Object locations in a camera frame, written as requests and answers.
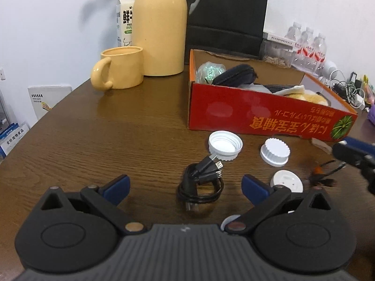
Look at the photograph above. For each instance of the yellow thermos jug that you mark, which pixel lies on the yellow thermos jug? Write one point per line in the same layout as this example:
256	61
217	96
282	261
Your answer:
159	27

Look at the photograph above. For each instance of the red cardboard box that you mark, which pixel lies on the red cardboard box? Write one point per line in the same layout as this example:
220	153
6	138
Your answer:
213	108

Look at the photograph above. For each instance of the white round disc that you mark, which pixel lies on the white round disc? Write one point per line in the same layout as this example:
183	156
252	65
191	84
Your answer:
288	179

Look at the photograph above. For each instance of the milk carton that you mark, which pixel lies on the milk carton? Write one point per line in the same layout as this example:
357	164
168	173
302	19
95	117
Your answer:
124	12

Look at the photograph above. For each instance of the yellow ceramic mug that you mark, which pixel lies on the yellow ceramic mug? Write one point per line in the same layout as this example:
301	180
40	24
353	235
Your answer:
118	68

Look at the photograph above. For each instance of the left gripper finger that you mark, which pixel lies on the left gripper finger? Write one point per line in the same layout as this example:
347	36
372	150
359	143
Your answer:
267	201
104	202

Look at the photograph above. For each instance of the water bottle right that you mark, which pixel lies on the water bottle right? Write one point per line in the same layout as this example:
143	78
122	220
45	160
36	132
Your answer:
317	53

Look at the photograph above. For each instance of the white ribbed jar cap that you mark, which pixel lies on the white ribbed jar cap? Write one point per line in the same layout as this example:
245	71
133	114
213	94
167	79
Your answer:
275	152

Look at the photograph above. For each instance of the water bottle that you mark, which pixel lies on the water bottle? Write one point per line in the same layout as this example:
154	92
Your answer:
317	53
294	34
301	46

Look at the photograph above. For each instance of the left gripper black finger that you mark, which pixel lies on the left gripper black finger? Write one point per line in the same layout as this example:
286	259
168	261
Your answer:
357	154

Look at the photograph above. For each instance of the clear seed container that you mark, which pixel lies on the clear seed container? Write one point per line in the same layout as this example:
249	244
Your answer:
277	50

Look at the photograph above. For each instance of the black zipper pouch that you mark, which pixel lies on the black zipper pouch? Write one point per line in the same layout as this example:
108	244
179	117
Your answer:
236	76

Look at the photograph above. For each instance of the water bottle left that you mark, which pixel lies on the water bottle left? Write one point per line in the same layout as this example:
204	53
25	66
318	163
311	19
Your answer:
294	34

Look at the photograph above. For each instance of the white booklet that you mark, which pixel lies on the white booklet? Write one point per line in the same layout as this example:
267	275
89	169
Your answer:
44	98

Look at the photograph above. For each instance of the white jar lid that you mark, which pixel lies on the white jar lid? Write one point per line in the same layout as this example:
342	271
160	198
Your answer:
225	145

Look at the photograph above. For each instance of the black paper bag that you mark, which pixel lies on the black paper bag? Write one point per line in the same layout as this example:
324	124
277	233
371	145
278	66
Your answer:
229	27

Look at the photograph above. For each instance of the orange black insect toy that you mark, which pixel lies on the orange black insect toy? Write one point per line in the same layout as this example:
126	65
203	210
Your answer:
322	174

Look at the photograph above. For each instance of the water bottle middle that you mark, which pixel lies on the water bottle middle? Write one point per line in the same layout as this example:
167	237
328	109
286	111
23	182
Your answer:
301	46

